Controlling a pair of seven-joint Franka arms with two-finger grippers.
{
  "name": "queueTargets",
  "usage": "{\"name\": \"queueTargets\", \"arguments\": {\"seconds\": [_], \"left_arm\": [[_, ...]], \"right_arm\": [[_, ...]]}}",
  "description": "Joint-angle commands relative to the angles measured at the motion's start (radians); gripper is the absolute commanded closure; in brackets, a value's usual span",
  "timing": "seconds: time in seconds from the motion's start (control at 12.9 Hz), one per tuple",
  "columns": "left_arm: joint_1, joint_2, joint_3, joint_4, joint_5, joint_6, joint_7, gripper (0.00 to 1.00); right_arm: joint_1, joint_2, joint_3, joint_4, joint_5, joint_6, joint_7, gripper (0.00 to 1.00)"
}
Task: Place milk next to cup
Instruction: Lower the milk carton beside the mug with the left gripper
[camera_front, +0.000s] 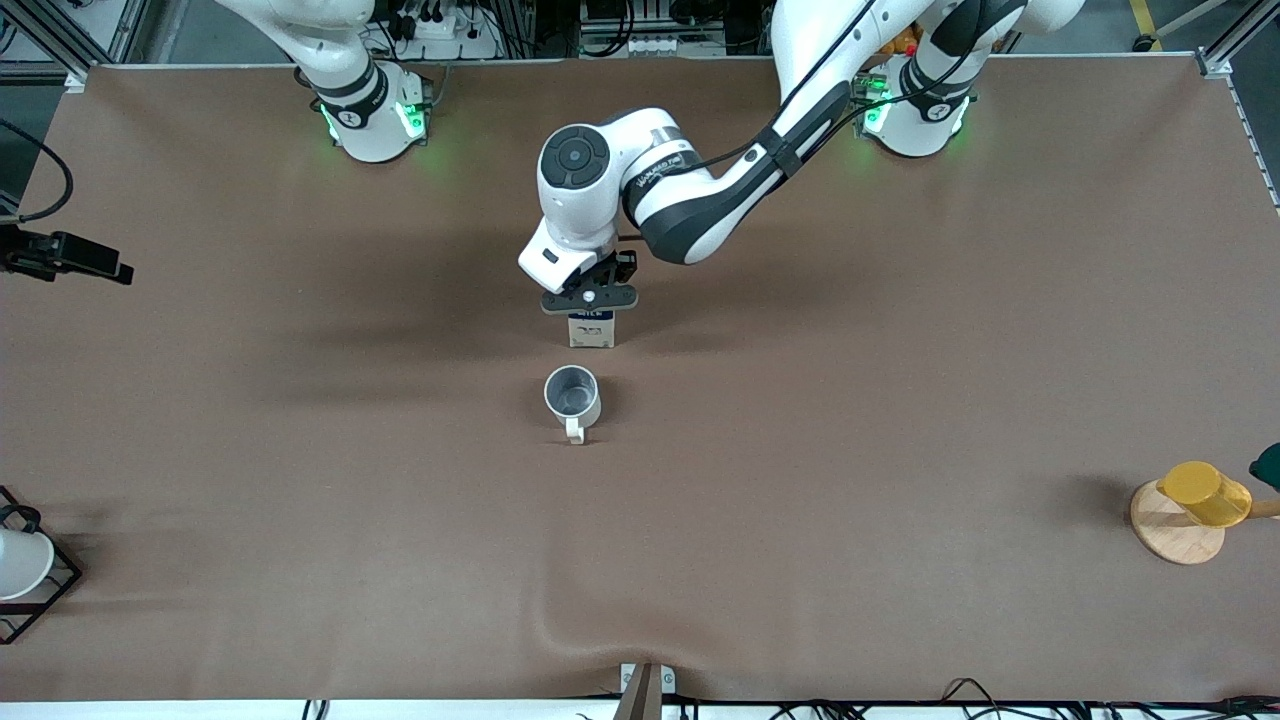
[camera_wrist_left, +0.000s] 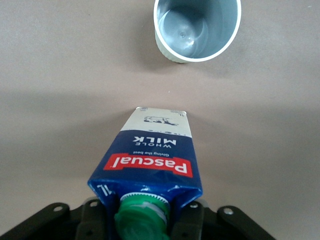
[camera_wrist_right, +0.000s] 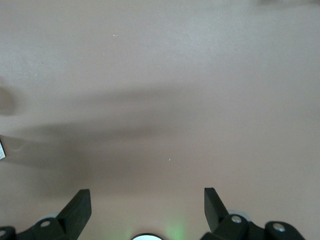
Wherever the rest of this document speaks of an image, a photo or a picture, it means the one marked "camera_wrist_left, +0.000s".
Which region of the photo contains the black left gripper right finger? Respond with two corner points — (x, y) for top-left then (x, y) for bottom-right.
(170, 199), (209, 240)

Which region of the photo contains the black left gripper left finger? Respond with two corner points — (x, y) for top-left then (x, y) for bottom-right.
(74, 198), (111, 240)

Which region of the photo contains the blue white milk carton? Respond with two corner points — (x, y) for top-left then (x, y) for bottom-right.
(86, 106), (204, 240)

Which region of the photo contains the beige mug with grey inside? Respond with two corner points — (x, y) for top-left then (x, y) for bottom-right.
(152, 0), (243, 65)

